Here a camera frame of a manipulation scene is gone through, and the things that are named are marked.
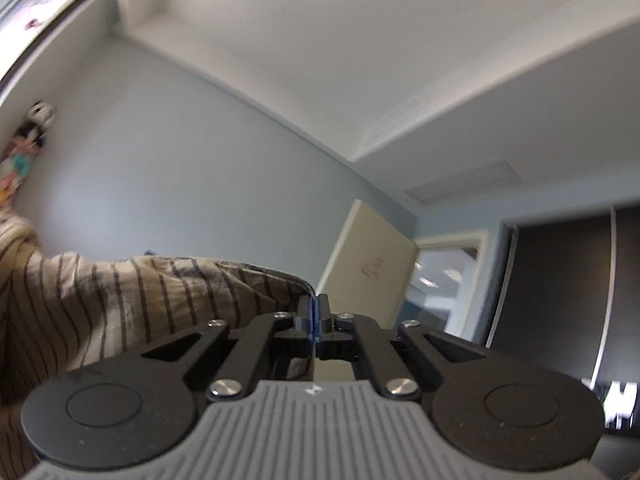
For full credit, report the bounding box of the dark sliding wardrobe door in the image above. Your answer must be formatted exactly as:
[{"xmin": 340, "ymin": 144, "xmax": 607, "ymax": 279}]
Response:
[{"xmin": 487, "ymin": 204, "xmax": 640, "ymax": 431}]

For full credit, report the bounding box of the framed wall picture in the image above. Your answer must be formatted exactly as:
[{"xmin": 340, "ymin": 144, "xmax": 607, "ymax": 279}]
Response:
[{"xmin": 0, "ymin": 0, "xmax": 101, "ymax": 96}]

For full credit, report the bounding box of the ceiling air vent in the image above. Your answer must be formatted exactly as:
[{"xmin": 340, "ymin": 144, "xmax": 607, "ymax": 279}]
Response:
[{"xmin": 404, "ymin": 160, "xmax": 522, "ymax": 205}]

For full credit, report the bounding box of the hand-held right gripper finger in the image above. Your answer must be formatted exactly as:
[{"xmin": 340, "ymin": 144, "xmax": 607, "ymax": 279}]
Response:
[
  {"xmin": 316, "ymin": 295, "xmax": 486, "ymax": 401},
  {"xmin": 142, "ymin": 296, "xmax": 316, "ymax": 401}
]

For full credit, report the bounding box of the beige striped button shirt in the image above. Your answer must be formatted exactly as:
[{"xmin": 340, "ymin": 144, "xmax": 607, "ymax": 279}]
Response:
[{"xmin": 0, "ymin": 210, "xmax": 317, "ymax": 480}]

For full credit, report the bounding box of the cream door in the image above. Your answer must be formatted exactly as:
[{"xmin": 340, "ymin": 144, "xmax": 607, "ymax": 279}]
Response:
[{"xmin": 316, "ymin": 199, "xmax": 420, "ymax": 332}]

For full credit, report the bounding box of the white door frame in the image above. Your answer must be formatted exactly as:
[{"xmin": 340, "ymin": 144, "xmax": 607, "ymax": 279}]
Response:
[{"xmin": 400, "ymin": 229, "xmax": 492, "ymax": 347}]

